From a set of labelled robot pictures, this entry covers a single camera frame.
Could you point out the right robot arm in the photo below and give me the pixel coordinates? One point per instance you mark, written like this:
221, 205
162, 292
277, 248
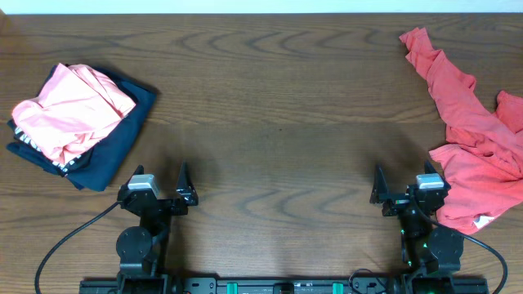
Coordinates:
432, 252

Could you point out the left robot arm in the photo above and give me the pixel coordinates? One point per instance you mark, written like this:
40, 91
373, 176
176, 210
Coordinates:
142, 249

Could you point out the folded pink shirt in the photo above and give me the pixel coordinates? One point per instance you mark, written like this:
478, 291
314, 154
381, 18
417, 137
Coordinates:
77, 107

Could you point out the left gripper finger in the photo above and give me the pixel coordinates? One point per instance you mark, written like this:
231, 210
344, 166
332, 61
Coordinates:
139, 171
185, 187

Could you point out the red-orange soccer t-shirt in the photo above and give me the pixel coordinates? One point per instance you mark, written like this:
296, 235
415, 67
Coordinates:
482, 156

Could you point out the black white patterned garment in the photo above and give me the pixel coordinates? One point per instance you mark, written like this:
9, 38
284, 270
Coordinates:
27, 146

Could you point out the folded navy garment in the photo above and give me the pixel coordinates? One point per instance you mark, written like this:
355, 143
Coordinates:
109, 153

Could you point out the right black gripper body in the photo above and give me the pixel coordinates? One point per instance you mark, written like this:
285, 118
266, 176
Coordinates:
397, 207

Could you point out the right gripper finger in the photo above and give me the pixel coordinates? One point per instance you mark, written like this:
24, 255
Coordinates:
428, 168
380, 188

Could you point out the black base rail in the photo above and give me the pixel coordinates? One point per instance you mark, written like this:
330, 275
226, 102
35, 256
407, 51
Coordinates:
363, 283

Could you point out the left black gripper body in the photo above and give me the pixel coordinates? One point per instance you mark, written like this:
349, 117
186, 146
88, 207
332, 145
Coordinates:
174, 210

